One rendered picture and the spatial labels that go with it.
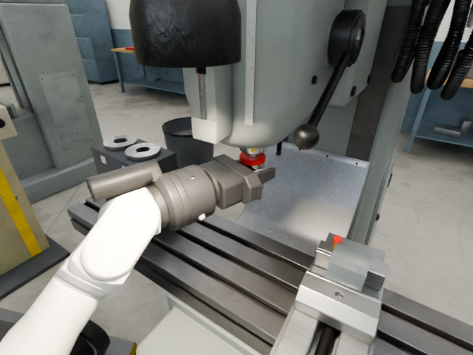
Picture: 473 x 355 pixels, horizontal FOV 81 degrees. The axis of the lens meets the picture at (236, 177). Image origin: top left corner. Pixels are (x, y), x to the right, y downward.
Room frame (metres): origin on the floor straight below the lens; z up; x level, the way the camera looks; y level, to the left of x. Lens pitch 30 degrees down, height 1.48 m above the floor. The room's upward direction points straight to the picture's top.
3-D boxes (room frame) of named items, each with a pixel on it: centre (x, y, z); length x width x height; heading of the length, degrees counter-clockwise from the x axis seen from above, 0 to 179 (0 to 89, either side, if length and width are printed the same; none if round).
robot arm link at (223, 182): (0.39, 0.04, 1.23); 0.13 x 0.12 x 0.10; 38
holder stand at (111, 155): (0.69, 0.28, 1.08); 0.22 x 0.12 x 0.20; 53
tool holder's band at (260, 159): (0.45, -0.03, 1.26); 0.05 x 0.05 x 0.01
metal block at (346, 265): (0.34, -0.19, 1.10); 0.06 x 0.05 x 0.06; 59
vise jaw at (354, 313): (0.29, -0.17, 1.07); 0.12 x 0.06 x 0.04; 59
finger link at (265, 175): (0.42, -0.05, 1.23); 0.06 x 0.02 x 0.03; 128
